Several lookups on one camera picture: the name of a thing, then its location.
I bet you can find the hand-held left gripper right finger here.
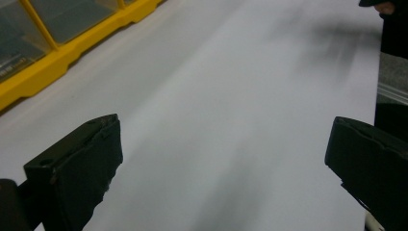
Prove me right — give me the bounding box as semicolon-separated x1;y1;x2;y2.
323;115;408;231

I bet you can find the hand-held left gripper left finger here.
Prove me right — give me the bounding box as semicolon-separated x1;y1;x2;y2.
22;114;124;231

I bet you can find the yellow drawer organizer cabinet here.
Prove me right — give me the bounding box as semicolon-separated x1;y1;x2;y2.
0;0;166;112

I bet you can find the white table mat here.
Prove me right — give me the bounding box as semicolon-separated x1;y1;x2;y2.
0;0;385;231

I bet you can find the aluminium table rail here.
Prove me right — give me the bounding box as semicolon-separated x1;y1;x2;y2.
376;80;408;107

